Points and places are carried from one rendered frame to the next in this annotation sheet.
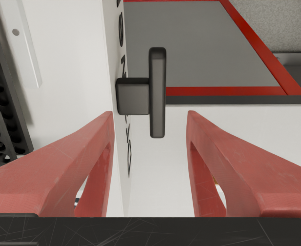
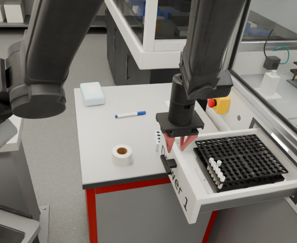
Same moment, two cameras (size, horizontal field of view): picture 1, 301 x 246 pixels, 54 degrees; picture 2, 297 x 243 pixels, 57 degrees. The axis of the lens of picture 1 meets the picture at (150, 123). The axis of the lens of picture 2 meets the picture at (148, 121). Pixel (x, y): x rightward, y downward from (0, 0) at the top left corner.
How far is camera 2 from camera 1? 59 cm
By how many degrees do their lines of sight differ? 22
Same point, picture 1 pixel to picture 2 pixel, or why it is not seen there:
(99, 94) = (181, 160)
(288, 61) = not seen: outside the picture
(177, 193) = (131, 142)
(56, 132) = (187, 156)
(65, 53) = not seen: hidden behind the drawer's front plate
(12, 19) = (205, 182)
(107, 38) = (182, 171)
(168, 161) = (140, 155)
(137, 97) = (171, 162)
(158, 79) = (167, 167)
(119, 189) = not seen: hidden behind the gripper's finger
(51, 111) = (189, 162)
